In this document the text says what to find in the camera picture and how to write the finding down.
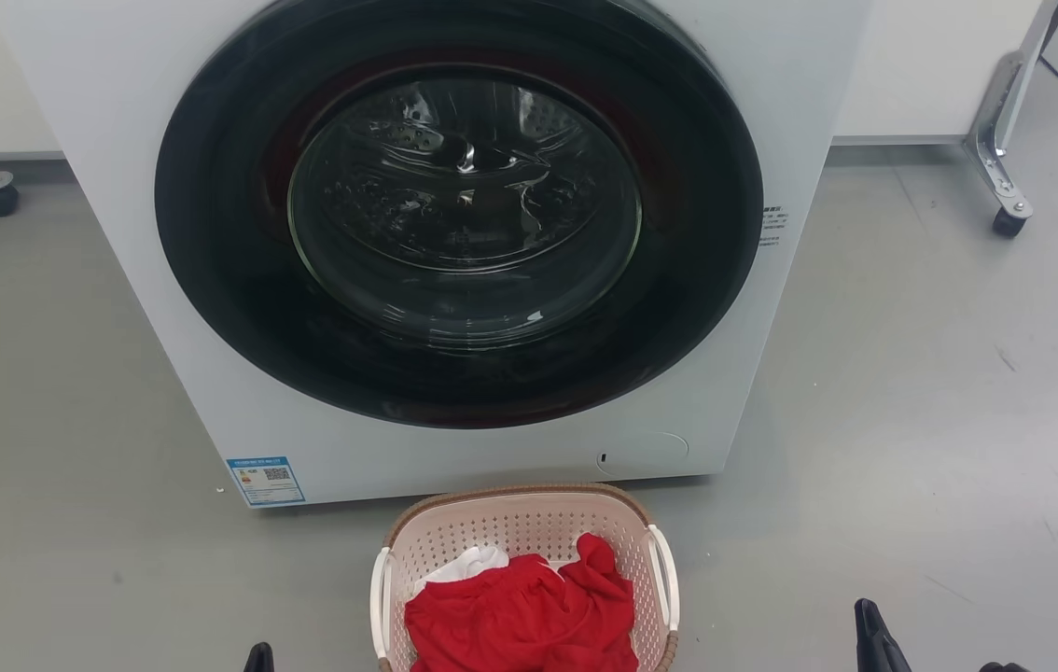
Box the pink perforated laundry basket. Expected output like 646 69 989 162
369 482 681 672

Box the round white filter cover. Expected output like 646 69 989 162
595 430 690 475

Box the blue energy label sticker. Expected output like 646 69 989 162
226 455 306 508

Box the round black washer door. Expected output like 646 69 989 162
154 0 765 430

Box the white front-load washing machine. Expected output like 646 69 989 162
0 0 873 510

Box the white garment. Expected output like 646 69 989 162
424 545 510 585

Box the red garment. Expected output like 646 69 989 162
404 533 639 672

